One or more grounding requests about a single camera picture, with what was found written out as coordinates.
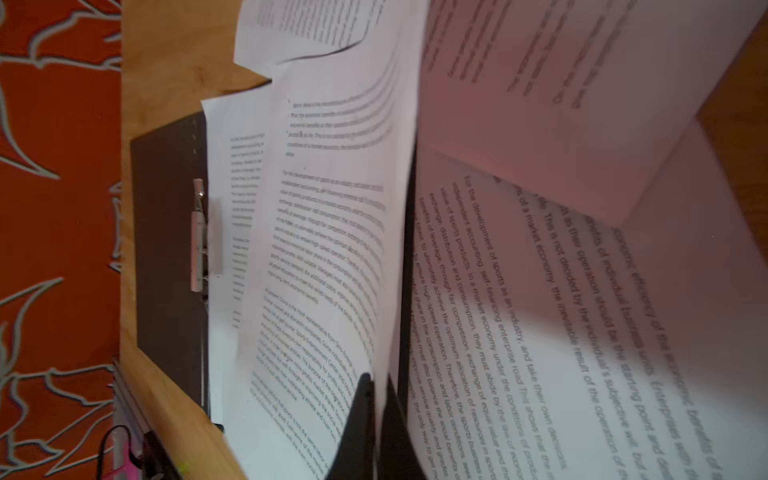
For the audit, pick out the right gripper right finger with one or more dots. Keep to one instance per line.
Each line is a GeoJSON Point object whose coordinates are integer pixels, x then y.
{"type": "Point", "coordinates": [397, 457]}

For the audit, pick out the paper sheet under folder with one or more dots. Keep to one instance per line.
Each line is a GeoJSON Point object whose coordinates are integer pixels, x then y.
{"type": "Point", "coordinates": [272, 32]}

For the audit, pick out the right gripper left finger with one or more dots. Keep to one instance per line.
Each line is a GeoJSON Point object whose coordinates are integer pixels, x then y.
{"type": "Point", "coordinates": [354, 459]}

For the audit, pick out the paper sheet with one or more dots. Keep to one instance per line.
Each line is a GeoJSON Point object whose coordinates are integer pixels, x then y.
{"type": "Point", "coordinates": [272, 32]}
{"type": "Point", "coordinates": [578, 101]}
{"type": "Point", "coordinates": [322, 301]}
{"type": "Point", "coordinates": [548, 345]}
{"type": "Point", "coordinates": [236, 135]}

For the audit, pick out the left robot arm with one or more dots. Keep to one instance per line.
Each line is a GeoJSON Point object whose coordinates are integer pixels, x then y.
{"type": "Point", "coordinates": [131, 449]}

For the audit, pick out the grey clip folder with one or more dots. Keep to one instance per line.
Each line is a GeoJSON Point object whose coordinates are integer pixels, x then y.
{"type": "Point", "coordinates": [171, 314]}

